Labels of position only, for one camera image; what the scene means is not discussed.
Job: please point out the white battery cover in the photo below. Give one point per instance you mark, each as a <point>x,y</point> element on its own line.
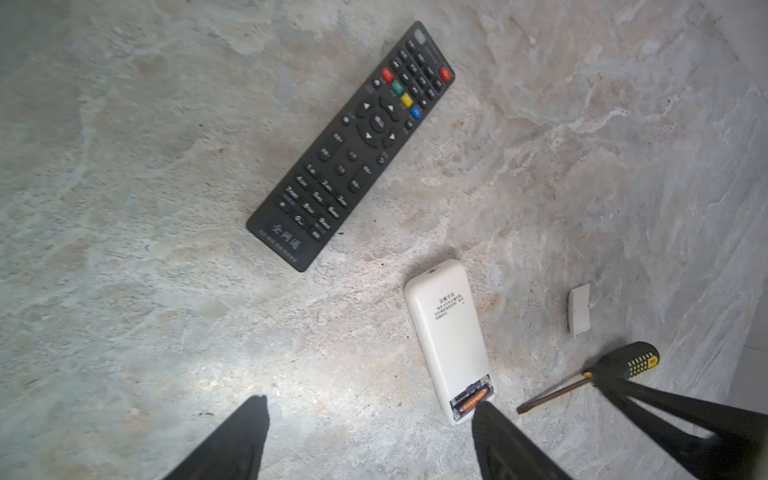
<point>579,317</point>

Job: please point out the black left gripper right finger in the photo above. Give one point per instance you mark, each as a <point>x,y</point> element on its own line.
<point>504,452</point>

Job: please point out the orange battery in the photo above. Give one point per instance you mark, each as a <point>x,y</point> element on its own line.
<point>468,402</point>

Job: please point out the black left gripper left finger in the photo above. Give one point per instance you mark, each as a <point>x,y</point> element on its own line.
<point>234,450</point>

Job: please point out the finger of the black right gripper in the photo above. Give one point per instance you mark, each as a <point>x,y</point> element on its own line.
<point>709,440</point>

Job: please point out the white remote control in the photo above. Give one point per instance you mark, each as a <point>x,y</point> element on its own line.
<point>444,314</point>

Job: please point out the black remote control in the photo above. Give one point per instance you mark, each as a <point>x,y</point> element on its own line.
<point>317,195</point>

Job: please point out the black yellow screwdriver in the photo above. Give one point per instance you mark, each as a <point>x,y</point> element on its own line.
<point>625,363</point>

